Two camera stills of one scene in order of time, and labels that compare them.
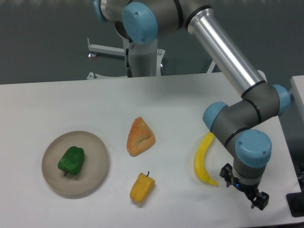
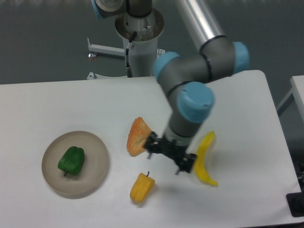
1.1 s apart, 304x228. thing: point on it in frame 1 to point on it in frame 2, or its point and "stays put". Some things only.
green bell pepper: x=72 y=160 stays put
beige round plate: x=95 y=166 stays put
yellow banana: x=199 y=166 stays put
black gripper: x=262 y=200 to x=155 y=145
